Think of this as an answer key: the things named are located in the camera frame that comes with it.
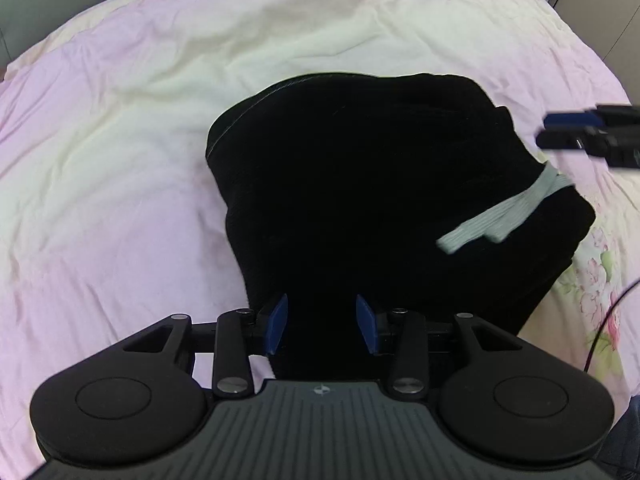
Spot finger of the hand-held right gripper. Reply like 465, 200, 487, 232
535, 129, 640, 171
543, 104, 640, 131

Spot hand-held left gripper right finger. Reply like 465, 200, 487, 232
354, 293, 522, 402

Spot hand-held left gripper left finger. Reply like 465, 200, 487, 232
121, 293, 290, 402

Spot black pants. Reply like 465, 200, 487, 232
205, 72, 597, 385

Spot beige wardrobe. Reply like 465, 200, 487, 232
544, 0, 640, 83

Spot pink floral blanket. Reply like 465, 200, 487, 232
0, 0, 640, 480

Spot person's leg in jeans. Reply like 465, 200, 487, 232
594, 400, 640, 480

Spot grey padded headboard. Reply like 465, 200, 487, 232
0, 0, 211, 81

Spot black cable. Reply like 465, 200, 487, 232
583, 279, 640, 374

